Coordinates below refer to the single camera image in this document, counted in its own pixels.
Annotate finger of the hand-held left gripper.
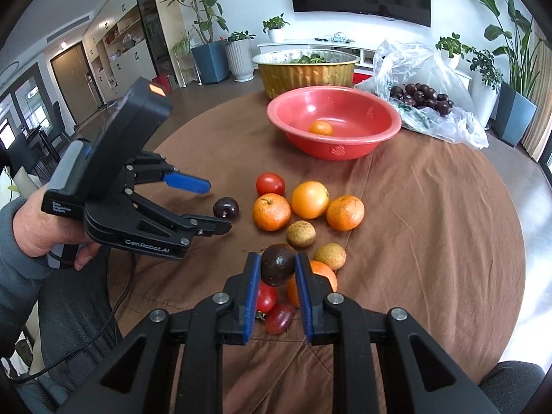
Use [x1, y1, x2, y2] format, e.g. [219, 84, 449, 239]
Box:
[125, 152, 212, 195]
[129, 192, 233, 242]

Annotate dark grey fabric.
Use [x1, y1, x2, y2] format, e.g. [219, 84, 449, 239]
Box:
[479, 360, 546, 414]

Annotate smooth orange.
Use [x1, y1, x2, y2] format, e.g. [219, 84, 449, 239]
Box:
[291, 181, 331, 220]

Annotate orange tangerine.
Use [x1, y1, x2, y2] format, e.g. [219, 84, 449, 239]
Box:
[287, 260, 338, 308]

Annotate white cable bundle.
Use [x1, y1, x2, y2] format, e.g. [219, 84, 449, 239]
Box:
[317, 32, 356, 45]

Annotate dark dining chair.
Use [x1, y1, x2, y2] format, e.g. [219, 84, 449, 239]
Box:
[41, 101, 72, 160]

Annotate wall shelving cabinet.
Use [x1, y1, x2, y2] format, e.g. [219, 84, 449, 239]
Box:
[84, 0, 173, 100]

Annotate red panel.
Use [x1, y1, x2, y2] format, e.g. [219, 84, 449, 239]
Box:
[354, 67, 377, 87]

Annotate thin plant on wire stand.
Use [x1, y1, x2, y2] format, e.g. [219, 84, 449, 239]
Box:
[171, 30, 201, 89]

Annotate red plastic colander bowl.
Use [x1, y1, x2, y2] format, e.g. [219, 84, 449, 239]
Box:
[266, 86, 403, 161]

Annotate red grape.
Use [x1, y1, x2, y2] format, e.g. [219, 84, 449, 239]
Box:
[265, 303, 296, 335]

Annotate black cable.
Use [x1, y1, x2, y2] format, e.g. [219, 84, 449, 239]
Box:
[11, 252, 139, 384]

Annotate bumpy tangerine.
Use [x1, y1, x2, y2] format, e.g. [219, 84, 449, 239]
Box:
[253, 193, 292, 232]
[326, 195, 365, 232]

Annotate dark brown passion fruit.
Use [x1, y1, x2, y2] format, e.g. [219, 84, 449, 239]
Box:
[260, 244, 297, 287]

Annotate person's left hand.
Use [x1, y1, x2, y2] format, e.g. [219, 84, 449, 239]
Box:
[13, 187, 102, 270]

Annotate pile of dark plums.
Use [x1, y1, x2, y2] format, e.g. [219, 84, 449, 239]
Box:
[389, 83, 455, 117]

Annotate person's leg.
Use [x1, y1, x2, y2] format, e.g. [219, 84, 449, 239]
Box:
[26, 246, 126, 397]

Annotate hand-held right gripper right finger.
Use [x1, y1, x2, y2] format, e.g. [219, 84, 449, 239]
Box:
[294, 251, 501, 414]

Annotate green leafy vegetables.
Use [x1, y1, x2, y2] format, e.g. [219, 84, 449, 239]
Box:
[289, 53, 328, 65]

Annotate clear plastic bag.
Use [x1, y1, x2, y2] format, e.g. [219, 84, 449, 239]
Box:
[354, 39, 490, 151]

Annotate red tomato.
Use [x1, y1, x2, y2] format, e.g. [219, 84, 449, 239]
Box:
[256, 172, 286, 197]
[256, 280, 279, 314]

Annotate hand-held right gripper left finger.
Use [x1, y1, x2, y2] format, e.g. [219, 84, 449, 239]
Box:
[56, 250, 262, 414]

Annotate single dark plum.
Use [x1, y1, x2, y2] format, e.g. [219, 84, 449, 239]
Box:
[213, 197, 240, 220]

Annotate small brown round fruit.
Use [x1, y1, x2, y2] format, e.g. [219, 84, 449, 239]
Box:
[314, 243, 347, 271]
[287, 220, 316, 248]

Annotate plant in white ribbed pot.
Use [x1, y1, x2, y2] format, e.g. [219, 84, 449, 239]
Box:
[226, 30, 256, 82]

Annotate person's left forearm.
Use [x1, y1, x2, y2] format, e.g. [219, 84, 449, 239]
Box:
[0, 197, 52, 358]

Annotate tall plant in blue pot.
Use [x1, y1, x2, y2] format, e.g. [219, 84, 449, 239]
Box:
[161, 0, 230, 85]

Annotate large-leaf plant in dark pot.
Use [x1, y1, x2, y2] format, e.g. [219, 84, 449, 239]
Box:
[459, 0, 540, 147]

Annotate bushy plant in white pot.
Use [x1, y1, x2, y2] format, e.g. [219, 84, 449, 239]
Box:
[468, 47, 503, 128]

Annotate white television cabinet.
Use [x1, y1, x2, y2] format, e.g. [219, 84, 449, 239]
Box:
[257, 38, 473, 96]

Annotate brown door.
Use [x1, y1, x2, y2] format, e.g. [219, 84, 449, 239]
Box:
[49, 42, 99, 124]

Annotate small plant in white pot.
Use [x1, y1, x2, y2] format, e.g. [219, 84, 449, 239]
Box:
[435, 32, 473, 70]
[262, 14, 290, 43]

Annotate gold foil basin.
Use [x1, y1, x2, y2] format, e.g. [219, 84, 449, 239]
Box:
[252, 50, 361, 100]

